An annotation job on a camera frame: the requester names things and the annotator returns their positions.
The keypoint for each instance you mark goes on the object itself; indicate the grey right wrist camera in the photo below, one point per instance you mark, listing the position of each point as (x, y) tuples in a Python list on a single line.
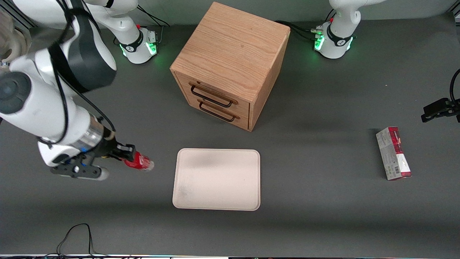
[(81, 171)]

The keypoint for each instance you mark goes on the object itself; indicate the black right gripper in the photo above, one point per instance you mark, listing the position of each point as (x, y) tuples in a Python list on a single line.
[(109, 147)]

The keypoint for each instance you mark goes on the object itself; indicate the beige plastic tray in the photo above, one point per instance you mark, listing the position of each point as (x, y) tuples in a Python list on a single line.
[(216, 179)]

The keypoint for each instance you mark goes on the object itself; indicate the red coke bottle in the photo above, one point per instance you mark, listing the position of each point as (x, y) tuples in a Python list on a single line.
[(142, 162)]

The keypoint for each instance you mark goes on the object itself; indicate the grey and red carton box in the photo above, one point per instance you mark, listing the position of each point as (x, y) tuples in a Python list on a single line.
[(393, 153)]

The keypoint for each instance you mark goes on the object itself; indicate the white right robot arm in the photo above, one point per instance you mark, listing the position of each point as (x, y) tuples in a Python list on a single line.
[(54, 90)]

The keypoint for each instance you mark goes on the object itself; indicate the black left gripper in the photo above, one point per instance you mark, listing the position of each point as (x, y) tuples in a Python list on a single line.
[(439, 108)]

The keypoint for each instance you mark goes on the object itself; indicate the wooden two-drawer cabinet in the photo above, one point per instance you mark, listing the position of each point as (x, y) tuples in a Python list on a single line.
[(233, 50)]

